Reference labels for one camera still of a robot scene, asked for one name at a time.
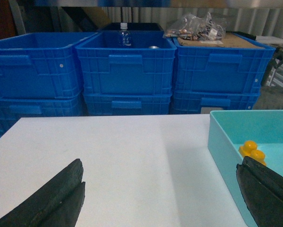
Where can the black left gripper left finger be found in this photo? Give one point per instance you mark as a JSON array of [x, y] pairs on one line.
[[57, 203]]

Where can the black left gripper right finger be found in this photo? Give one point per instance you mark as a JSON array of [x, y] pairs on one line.
[[262, 192]]

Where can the yellow two-stud block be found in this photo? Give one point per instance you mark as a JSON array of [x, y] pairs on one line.
[[249, 148]]

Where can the teal plastic bin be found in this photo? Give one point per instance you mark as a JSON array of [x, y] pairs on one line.
[[229, 130]]

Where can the blue crate lower middle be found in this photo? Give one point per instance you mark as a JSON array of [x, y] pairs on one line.
[[110, 105]]

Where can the blue crate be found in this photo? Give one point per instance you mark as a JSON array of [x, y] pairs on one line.
[[110, 105], [41, 65], [193, 102], [145, 68], [11, 110], [220, 70]]

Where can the blue crate lower left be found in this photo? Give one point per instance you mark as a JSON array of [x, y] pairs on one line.
[[11, 110]]

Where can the grey scissor expanding conveyor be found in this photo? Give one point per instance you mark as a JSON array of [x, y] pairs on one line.
[[276, 60]]

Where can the blue crate lower right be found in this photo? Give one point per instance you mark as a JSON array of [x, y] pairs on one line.
[[193, 102]]

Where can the blue crate upper left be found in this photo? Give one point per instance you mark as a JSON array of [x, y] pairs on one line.
[[41, 65]]

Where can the blue crate upper right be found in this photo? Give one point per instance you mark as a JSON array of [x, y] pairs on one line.
[[220, 70]]

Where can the black tray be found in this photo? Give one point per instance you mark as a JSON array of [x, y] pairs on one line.
[[243, 34]]

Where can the brown cardboard sheet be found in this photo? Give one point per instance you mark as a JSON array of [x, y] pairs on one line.
[[229, 41]]

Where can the blue crate upper middle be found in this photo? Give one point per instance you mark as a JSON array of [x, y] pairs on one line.
[[145, 68]]

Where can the clear water bottle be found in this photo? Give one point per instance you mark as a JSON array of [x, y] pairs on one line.
[[124, 36]]

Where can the clear plastic bag of parts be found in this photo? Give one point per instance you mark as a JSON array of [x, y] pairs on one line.
[[211, 27]]

